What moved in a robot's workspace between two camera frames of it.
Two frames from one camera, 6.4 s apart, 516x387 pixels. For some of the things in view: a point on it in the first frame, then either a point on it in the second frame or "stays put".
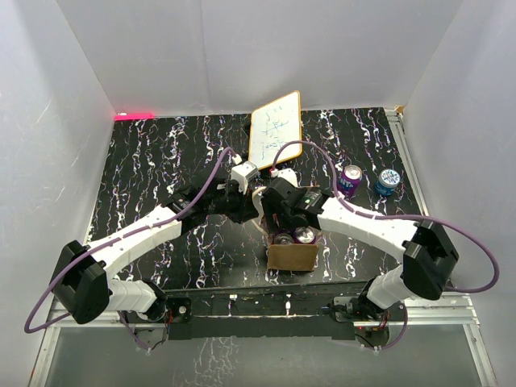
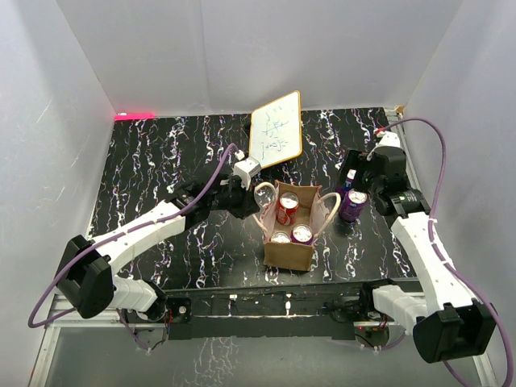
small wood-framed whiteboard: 272,125 stays put
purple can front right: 304,235 stays put
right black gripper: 270,211 -> 354,160
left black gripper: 245,208 stays put
